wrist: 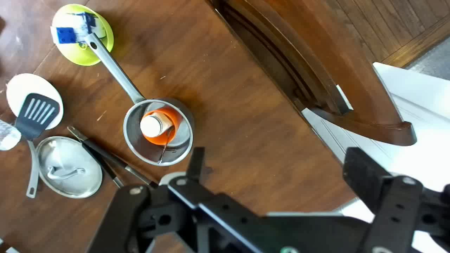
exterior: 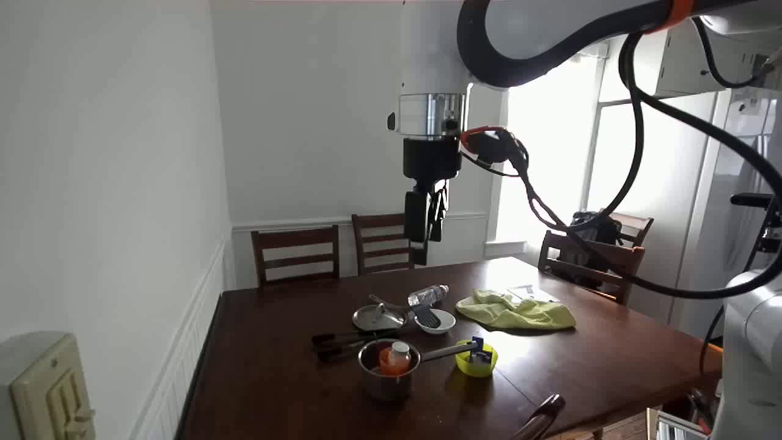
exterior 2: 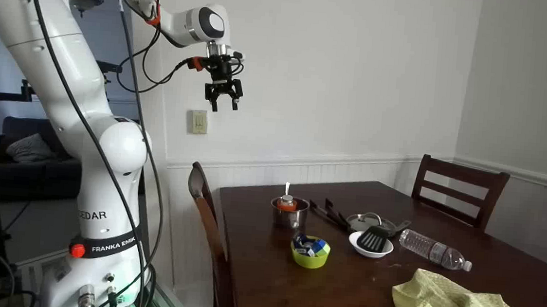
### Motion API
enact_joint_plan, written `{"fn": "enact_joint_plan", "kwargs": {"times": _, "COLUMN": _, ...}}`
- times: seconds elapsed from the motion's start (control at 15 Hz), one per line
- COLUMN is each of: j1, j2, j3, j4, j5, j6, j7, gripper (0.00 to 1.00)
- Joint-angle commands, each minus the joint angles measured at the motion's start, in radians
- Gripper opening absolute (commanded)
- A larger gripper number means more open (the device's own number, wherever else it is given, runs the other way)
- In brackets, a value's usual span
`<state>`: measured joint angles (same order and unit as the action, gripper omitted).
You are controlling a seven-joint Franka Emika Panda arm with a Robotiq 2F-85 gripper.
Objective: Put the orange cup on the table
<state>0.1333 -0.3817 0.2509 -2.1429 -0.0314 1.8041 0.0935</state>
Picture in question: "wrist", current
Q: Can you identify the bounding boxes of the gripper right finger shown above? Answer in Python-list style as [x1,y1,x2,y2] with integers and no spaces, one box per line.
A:
[343,147,450,253]

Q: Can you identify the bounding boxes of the yellow-green plate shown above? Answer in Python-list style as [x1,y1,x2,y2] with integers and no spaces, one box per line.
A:
[51,4,114,66]

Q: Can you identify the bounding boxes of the white plate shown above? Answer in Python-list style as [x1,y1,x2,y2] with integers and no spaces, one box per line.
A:
[6,73,64,130]

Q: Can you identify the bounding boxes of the black and silver tongs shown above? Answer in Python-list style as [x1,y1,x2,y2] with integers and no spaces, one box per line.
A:
[67,126,159,189]

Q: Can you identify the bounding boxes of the brown wooden chair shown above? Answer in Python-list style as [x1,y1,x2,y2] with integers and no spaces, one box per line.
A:
[210,0,417,147]

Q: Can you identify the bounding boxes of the black slotted spatula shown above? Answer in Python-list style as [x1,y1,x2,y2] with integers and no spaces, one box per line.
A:
[15,93,60,199]

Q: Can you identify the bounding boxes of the silver pot lid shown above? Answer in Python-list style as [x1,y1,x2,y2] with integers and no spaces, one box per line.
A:
[36,136,103,199]

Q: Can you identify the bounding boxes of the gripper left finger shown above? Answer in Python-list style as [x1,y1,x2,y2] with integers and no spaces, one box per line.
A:
[86,147,282,253]

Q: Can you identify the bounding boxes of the clear plastic bottle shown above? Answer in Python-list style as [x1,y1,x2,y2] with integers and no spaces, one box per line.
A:
[0,119,22,151]

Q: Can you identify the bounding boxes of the small white bottle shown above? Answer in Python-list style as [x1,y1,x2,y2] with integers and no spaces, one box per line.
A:
[140,113,173,138]

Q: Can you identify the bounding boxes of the orange cup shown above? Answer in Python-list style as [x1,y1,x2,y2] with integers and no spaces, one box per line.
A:
[140,107,183,145]

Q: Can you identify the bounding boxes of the silver saucepan with long handle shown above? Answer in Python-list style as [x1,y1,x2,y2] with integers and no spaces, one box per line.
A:
[84,33,194,167]

